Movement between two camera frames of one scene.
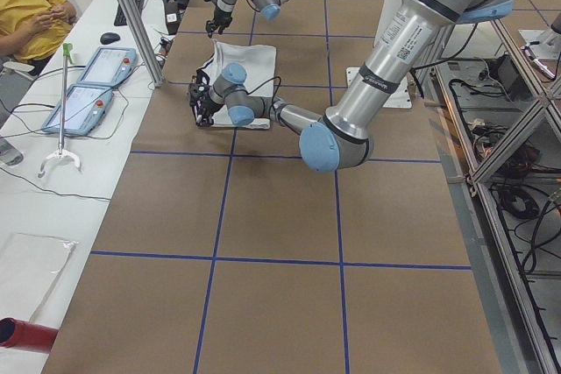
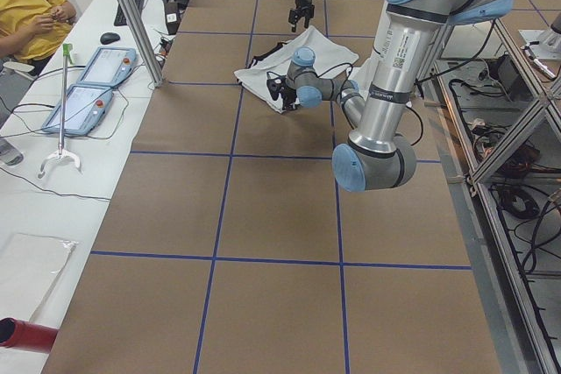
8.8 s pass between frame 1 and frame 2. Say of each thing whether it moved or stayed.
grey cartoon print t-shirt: moved
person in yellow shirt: stayed
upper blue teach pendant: stayed
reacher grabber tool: stayed
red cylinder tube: stayed
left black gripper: moved
